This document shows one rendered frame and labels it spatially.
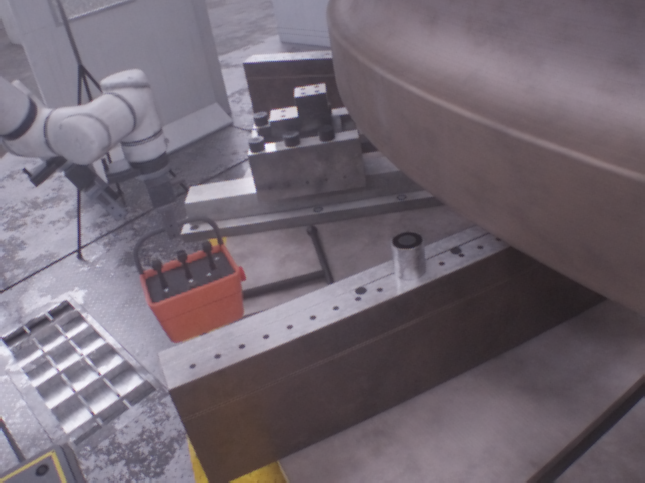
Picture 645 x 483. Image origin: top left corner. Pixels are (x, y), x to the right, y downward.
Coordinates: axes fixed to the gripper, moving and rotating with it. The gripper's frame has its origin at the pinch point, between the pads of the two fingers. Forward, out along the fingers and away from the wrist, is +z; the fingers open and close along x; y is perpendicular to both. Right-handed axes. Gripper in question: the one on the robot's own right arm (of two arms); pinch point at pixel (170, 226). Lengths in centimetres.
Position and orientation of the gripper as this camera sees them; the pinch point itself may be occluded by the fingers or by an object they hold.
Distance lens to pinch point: 126.8
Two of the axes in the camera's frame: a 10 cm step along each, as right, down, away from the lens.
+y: 9.1, -3.3, 2.5
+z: 1.7, 8.4, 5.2
